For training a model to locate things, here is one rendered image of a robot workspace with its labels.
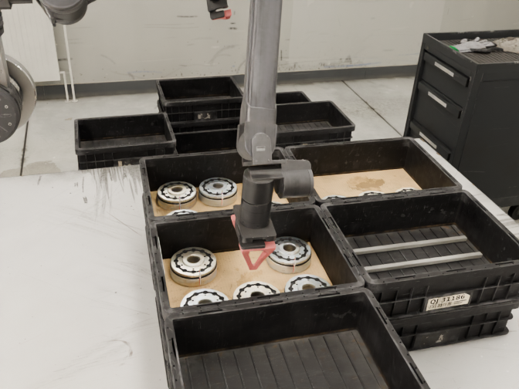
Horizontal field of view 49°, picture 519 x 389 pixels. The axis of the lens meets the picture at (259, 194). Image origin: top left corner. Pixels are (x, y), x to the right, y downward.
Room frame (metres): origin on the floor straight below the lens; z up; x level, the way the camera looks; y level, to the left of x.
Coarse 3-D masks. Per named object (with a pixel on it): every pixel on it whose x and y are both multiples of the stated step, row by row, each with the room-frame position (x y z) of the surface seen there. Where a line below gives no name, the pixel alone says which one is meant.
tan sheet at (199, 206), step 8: (240, 184) 1.38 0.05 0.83; (152, 192) 1.31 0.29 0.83; (240, 192) 1.34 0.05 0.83; (152, 200) 1.27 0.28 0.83; (240, 200) 1.30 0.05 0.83; (272, 200) 1.31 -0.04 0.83; (280, 200) 1.31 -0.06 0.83; (160, 208) 1.24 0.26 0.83; (192, 208) 1.24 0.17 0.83; (200, 208) 1.25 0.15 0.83; (208, 208) 1.25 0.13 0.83; (216, 208) 1.25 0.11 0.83; (224, 208) 1.25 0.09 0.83
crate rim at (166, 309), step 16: (272, 208) 1.11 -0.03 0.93; (288, 208) 1.12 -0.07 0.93; (304, 208) 1.12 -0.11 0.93; (320, 208) 1.13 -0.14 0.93; (160, 224) 1.03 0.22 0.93; (336, 240) 1.00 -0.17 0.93; (160, 256) 0.91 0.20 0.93; (160, 272) 0.86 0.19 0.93; (352, 272) 0.90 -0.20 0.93; (160, 288) 0.82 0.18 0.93; (320, 288) 0.84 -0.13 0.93; (336, 288) 0.85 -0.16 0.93; (208, 304) 0.78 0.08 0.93; (224, 304) 0.78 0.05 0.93
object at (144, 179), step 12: (156, 156) 1.34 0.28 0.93; (168, 156) 1.34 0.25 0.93; (180, 156) 1.34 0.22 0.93; (192, 156) 1.35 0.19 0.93; (204, 156) 1.36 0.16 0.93; (288, 156) 1.38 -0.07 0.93; (144, 168) 1.27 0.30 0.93; (144, 180) 1.21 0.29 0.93; (144, 192) 1.15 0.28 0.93; (288, 204) 1.14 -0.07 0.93; (300, 204) 1.14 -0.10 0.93; (312, 204) 1.15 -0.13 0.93; (156, 216) 1.06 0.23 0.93; (168, 216) 1.06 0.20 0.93; (180, 216) 1.06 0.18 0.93; (192, 216) 1.07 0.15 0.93
